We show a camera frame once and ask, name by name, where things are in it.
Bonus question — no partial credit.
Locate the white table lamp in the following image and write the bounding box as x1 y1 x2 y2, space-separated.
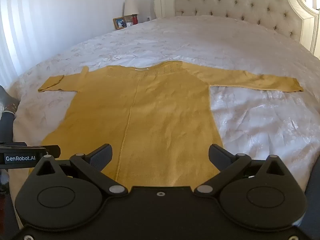
123 0 139 23

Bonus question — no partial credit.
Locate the wooden picture frame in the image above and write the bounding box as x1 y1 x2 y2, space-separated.
113 17 127 30

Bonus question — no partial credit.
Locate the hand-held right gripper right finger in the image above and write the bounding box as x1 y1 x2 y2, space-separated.
194 144 288 197

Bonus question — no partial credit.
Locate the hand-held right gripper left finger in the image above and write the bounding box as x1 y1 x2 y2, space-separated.
35 144 127 197

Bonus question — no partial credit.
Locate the white bedspread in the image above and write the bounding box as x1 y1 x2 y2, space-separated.
0 15 320 205

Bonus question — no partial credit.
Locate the tufted cream headboard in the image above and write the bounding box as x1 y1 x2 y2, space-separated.
152 0 320 55

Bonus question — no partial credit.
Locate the yellow knit sweater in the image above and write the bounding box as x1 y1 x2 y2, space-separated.
29 61 304 188

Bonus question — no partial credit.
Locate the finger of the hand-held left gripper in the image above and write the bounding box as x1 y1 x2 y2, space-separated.
41 144 61 161

